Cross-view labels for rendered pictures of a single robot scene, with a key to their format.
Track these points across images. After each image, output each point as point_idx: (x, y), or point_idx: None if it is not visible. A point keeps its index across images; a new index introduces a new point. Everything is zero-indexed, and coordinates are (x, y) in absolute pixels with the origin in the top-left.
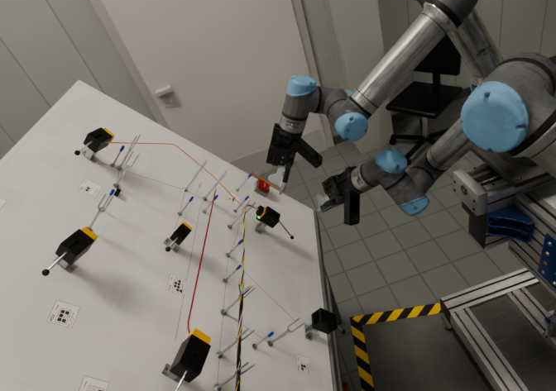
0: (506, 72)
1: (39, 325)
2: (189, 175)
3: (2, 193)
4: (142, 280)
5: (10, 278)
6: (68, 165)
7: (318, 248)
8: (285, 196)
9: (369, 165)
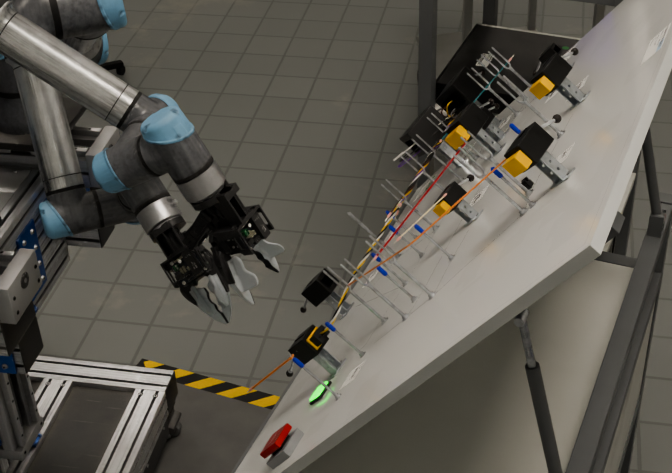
0: None
1: (593, 69)
2: (417, 324)
3: (645, 64)
4: None
5: (619, 56)
6: (588, 144)
7: (247, 452)
8: None
9: (155, 178)
